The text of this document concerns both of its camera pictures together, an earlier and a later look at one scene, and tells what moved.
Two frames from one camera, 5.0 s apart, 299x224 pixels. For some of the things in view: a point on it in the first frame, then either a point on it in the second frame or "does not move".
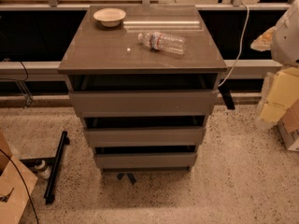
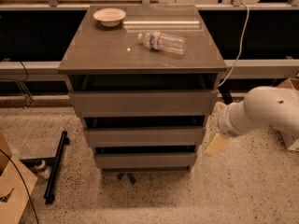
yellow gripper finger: (263, 42) to (234, 119)
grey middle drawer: (144, 136) does not move
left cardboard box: (11, 210) does not move
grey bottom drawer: (140, 161) does not move
